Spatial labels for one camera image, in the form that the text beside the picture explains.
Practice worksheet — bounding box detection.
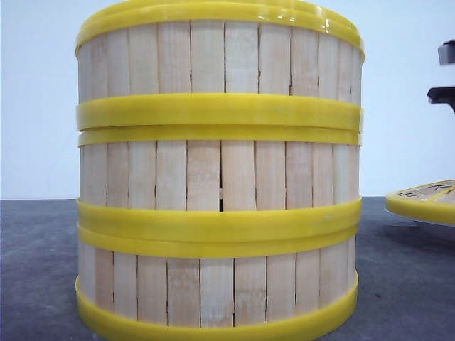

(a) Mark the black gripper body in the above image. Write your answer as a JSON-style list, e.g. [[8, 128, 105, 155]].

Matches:
[[427, 39, 455, 110]]

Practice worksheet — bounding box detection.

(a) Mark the woven bamboo steamer lid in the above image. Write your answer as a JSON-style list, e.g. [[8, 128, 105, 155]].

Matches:
[[385, 180, 454, 226]]

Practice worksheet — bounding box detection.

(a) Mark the bamboo steamer basket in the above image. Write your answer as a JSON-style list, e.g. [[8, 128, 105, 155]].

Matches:
[[76, 226, 358, 340], [78, 140, 360, 240], [75, 1, 364, 144]]

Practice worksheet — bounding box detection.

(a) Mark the white plate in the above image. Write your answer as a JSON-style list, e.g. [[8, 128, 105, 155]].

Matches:
[[414, 220, 454, 239]]

